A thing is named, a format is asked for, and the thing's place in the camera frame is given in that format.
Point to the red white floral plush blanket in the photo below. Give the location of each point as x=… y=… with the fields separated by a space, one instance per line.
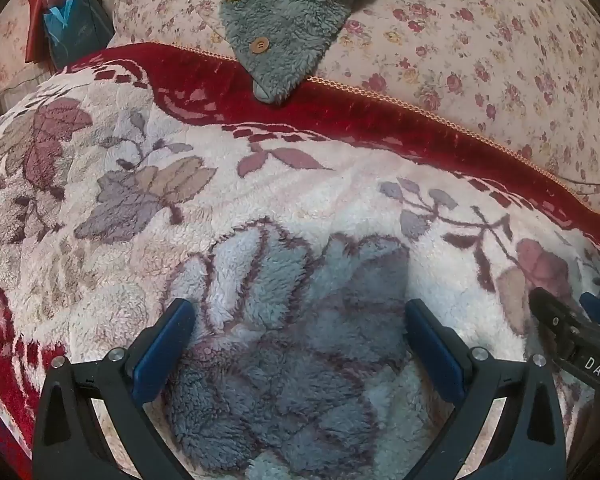
x=280 y=185

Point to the blue bag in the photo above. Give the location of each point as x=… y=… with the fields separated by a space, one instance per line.
x=75 y=30

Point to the grey fleece buttoned garment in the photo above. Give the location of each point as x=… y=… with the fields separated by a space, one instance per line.
x=290 y=20

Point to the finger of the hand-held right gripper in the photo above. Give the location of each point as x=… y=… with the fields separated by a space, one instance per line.
x=594 y=310
x=555 y=322

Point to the red flat packet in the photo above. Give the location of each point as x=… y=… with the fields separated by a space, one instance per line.
x=36 y=15

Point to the floral print pillow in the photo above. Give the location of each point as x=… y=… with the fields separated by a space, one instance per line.
x=7 y=45

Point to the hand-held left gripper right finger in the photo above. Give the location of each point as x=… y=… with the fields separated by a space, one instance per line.
x=432 y=345

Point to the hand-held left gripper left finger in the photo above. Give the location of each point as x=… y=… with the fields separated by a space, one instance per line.
x=167 y=345

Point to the floral print quilt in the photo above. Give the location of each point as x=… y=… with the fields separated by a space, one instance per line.
x=480 y=60

